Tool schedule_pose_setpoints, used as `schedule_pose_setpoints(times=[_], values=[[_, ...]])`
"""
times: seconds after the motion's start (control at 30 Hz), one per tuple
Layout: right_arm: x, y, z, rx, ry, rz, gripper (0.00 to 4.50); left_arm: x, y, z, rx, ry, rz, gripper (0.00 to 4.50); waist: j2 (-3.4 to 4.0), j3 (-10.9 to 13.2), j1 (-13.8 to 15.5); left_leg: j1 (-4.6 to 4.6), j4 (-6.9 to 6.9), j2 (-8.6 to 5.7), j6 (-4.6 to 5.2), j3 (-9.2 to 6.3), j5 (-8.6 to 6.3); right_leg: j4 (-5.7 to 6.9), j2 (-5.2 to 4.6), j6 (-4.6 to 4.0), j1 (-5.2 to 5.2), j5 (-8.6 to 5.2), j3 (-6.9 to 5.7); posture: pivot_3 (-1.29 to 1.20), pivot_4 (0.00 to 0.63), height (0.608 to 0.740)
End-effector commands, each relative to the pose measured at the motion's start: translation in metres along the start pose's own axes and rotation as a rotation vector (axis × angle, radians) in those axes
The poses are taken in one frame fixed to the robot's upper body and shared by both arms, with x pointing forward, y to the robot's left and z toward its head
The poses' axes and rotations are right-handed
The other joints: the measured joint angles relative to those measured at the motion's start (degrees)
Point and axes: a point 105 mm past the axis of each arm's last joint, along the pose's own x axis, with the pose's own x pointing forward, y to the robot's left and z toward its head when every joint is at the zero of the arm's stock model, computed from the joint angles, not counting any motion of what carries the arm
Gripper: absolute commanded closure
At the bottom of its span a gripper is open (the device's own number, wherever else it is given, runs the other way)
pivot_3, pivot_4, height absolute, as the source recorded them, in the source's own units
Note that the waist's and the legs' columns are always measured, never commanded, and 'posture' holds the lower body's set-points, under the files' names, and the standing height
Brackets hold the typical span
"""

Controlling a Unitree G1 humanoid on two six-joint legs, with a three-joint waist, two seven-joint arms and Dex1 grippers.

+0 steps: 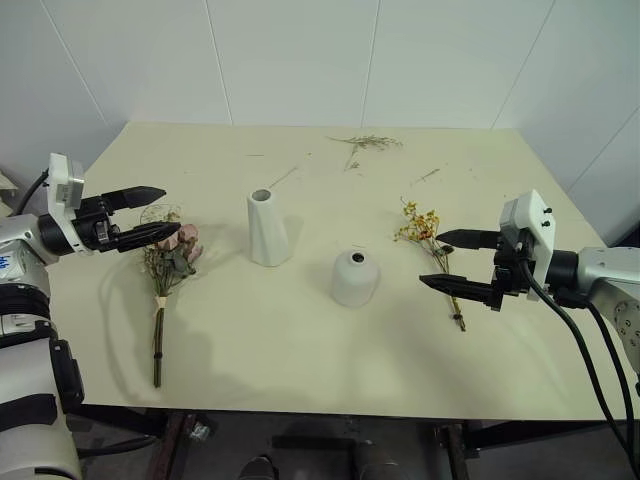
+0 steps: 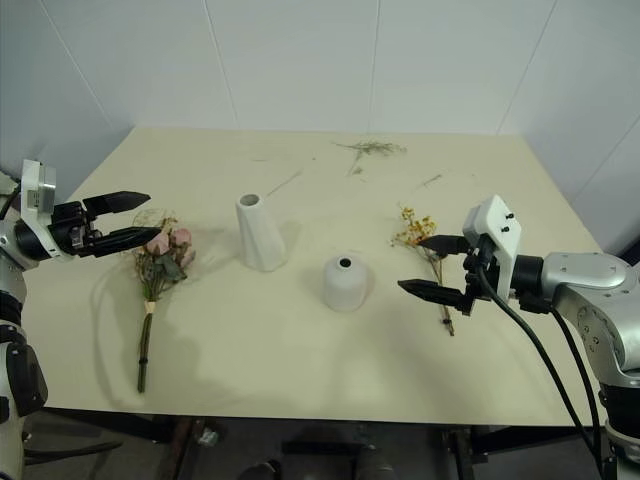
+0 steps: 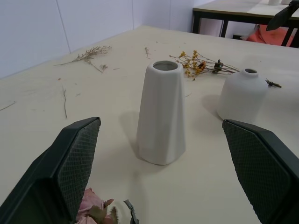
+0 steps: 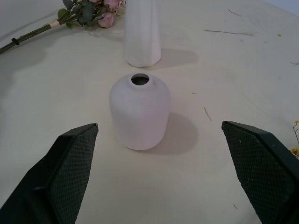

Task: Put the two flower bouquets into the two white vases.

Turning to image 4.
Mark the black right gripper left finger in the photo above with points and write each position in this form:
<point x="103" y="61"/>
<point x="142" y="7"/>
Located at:
<point x="58" y="177"/>

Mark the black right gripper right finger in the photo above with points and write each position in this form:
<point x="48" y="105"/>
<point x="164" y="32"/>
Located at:
<point x="261" y="172"/>

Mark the short round pink vase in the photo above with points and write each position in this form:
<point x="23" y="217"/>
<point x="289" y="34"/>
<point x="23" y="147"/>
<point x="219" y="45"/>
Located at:
<point x="140" y="116"/>

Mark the tall white ribbed vase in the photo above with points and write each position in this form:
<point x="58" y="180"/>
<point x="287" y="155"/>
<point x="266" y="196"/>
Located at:
<point x="142" y="35"/>

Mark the yellow dried flower sprig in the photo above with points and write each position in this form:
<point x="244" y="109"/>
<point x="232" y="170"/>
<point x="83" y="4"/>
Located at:
<point x="295" y="140"/>

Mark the long thin dry twig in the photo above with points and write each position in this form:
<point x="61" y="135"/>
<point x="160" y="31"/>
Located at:
<point x="229" y="32"/>

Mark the pink rose bouquet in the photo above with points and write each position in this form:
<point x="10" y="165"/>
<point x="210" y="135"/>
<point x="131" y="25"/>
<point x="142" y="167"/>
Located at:
<point x="77" y="14"/>

